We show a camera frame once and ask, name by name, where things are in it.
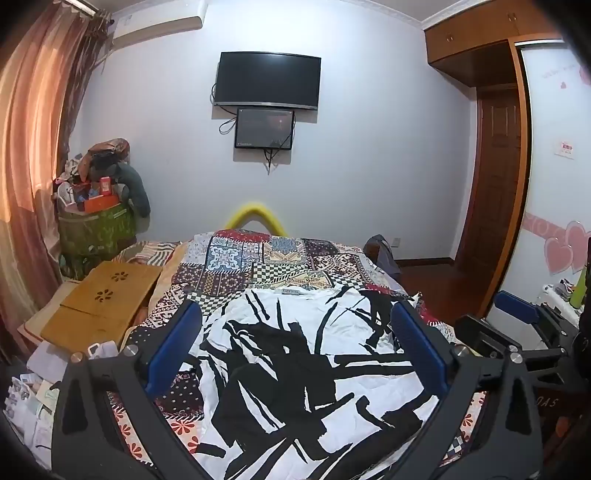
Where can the yellow padded bed hoop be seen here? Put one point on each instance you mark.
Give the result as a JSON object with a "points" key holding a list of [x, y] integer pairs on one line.
{"points": [[253, 210]]}

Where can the flat orange box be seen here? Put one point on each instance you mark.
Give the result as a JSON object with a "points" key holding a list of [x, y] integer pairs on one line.
{"points": [[101, 203]]}

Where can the small red box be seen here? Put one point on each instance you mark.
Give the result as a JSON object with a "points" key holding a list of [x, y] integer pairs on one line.
{"points": [[105, 186]]}

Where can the grey garment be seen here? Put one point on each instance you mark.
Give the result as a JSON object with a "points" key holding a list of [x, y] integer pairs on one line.
{"points": [[136, 189]]}

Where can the wall-mounted black television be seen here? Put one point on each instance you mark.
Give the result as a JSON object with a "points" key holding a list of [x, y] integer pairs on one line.
{"points": [[268, 81]]}

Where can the wooden folding lap table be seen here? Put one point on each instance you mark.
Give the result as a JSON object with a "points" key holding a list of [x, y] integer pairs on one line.
{"points": [[101, 295]]}

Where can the striped brown cloth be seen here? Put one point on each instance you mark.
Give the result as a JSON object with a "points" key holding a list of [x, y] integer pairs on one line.
{"points": [[147, 254]]}

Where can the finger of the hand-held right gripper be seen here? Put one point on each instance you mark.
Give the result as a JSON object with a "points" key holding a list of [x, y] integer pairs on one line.
{"points": [[515, 304], [480, 334]]}

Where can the light wooden board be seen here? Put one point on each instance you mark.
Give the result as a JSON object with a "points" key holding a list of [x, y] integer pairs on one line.
{"points": [[44, 318]]}

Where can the white air conditioner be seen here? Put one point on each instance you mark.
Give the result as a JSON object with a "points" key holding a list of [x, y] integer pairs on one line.
{"points": [[157, 25]]}

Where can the patchwork printed blanket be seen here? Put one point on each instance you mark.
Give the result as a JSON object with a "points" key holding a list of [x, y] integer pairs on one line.
{"points": [[258, 267]]}

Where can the white plastic bag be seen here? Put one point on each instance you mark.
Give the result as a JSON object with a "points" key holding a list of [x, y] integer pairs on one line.
{"points": [[51, 357]]}

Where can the small black wall monitor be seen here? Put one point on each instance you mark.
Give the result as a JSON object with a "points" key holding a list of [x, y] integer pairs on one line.
{"points": [[264, 128]]}

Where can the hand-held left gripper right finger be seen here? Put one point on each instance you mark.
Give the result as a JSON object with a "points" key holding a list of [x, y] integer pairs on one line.
{"points": [[419, 350]]}

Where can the pink brown curtain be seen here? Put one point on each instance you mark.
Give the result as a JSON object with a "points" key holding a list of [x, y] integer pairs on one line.
{"points": [[32, 115]]}

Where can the green fabric storage bag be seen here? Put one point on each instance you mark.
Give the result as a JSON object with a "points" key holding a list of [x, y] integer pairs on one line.
{"points": [[97, 228]]}

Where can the black and white patterned shirt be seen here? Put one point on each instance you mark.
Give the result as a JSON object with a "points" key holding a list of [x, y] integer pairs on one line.
{"points": [[295, 369]]}

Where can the white wardrobe door with hearts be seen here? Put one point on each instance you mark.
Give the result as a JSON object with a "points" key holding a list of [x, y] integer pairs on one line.
{"points": [[549, 194]]}

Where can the wooden overhead cabinet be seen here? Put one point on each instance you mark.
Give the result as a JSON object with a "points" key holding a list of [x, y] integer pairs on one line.
{"points": [[466, 37]]}

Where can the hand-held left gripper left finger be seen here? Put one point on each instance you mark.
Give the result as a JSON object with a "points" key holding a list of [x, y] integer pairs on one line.
{"points": [[173, 346]]}

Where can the pile of papers and packets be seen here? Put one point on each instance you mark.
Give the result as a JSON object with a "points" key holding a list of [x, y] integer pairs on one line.
{"points": [[32, 406]]}

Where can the grey blue cloth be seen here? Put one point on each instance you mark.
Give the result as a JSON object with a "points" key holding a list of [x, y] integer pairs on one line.
{"points": [[385, 258]]}

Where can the brown crumpled bag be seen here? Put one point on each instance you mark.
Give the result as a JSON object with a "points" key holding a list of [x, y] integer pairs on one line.
{"points": [[104, 152]]}

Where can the brown wooden door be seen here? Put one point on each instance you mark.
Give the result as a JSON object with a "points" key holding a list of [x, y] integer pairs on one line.
{"points": [[494, 194]]}

